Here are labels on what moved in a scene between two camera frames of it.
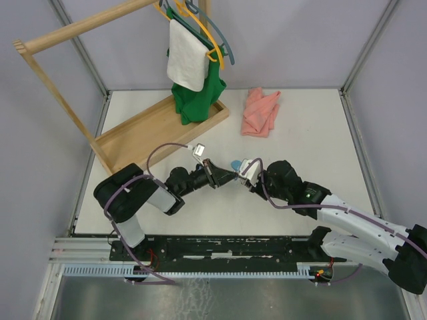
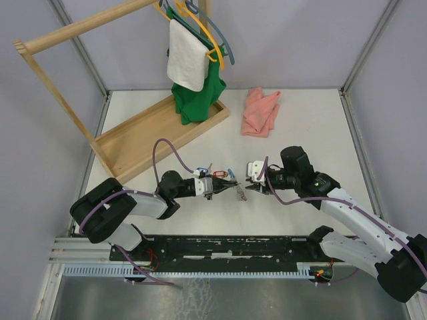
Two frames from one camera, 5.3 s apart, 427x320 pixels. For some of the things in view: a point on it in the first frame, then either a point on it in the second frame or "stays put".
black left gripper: [217, 176] to [220, 185]
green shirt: [196, 107] stays put
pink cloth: [260, 113] stays put
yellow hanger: [181, 7] stays put
